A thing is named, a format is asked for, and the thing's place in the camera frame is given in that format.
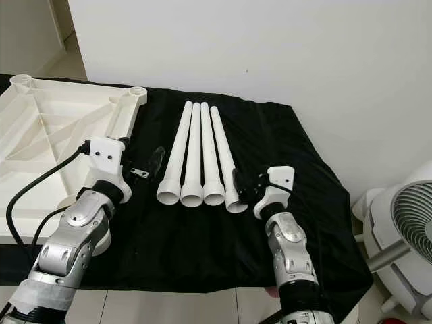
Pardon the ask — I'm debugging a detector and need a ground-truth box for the white plastic table leg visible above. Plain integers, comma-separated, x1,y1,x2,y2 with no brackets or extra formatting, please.
180,103,207,207
157,101,193,205
199,103,227,207
209,106,249,214

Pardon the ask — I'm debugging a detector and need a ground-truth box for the black table cloth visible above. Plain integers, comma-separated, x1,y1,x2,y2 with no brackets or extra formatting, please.
0,73,373,321

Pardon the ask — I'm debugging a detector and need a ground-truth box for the pink round cushion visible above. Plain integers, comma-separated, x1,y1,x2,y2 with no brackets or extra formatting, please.
262,286,286,298

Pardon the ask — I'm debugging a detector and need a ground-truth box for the white electric fan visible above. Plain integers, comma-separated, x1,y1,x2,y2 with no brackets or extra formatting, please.
351,159,432,321

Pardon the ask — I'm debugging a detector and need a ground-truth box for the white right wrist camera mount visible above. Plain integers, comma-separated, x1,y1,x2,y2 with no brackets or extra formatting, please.
253,166,296,220

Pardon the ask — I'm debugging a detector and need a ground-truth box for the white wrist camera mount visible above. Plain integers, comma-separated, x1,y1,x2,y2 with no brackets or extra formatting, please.
253,166,296,220
88,136,129,203

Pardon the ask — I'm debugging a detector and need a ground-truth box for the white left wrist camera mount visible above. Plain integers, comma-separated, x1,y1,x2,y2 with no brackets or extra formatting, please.
88,136,129,203

